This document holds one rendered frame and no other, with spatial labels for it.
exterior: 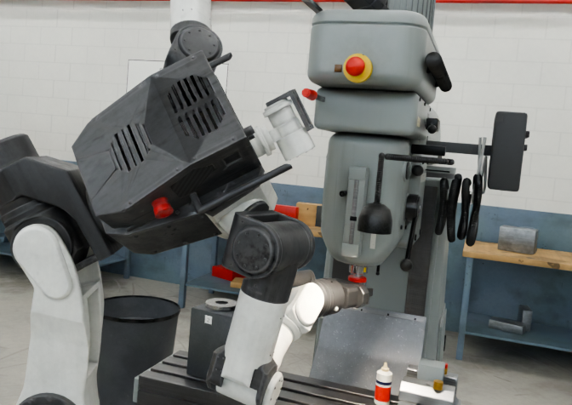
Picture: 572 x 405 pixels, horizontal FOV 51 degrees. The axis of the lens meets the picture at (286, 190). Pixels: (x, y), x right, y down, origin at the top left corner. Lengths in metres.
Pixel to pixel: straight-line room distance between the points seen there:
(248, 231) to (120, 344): 2.35
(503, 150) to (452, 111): 4.04
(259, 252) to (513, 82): 4.88
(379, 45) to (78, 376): 0.89
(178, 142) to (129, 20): 5.97
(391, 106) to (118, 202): 0.66
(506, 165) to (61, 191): 1.11
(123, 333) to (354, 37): 2.31
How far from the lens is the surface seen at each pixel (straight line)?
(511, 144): 1.68
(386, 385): 1.63
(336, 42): 1.32
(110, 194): 1.04
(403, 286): 1.91
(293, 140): 1.16
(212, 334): 1.65
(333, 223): 1.44
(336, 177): 1.43
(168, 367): 1.77
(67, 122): 7.25
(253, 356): 1.09
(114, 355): 3.33
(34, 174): 1.17
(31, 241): 1.16
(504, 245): 5.21
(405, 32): 1.30
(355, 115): 1.39
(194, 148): 0.97
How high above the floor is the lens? 1.59
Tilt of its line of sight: 4 degrees down
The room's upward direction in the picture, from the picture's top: 5 degrees clockwise
